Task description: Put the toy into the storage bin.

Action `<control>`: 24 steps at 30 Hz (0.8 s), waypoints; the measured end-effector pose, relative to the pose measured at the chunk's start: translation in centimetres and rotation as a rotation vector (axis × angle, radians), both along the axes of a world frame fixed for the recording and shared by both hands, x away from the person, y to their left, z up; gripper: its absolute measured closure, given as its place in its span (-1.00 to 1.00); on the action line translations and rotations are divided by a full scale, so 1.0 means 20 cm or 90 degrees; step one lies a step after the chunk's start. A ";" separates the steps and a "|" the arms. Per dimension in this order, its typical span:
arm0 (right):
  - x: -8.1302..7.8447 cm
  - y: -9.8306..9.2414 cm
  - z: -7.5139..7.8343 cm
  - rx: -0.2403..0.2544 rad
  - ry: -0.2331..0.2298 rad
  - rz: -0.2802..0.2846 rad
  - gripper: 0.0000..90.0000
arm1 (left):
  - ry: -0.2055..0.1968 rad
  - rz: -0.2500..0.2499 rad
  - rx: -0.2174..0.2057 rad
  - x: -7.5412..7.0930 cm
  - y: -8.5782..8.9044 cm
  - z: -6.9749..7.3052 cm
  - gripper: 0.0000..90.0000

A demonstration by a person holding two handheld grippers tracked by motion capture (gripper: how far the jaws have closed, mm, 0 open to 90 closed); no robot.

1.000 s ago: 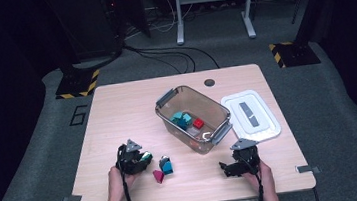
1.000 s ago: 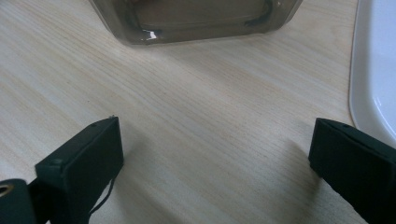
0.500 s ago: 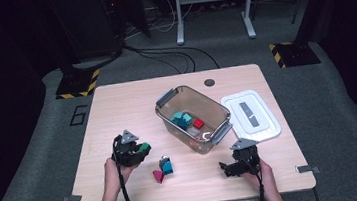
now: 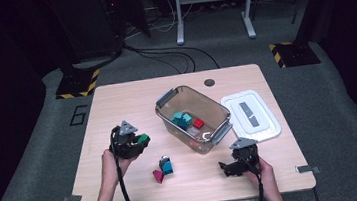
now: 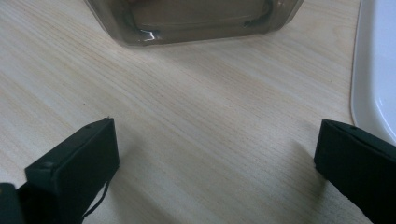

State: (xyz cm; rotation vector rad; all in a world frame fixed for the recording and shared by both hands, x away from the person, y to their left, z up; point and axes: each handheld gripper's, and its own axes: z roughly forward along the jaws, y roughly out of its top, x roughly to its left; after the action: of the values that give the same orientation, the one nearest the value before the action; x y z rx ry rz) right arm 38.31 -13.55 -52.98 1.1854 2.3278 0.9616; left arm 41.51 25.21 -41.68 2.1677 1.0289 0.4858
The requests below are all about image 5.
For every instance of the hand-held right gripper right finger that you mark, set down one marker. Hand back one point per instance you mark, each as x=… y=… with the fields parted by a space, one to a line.
x=358 y=165

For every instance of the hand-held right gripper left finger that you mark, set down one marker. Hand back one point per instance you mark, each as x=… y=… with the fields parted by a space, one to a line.
x=71 y=168

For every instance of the clear brown plastic storage box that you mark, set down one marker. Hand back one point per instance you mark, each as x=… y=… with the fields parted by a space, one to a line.
x=193 y=21

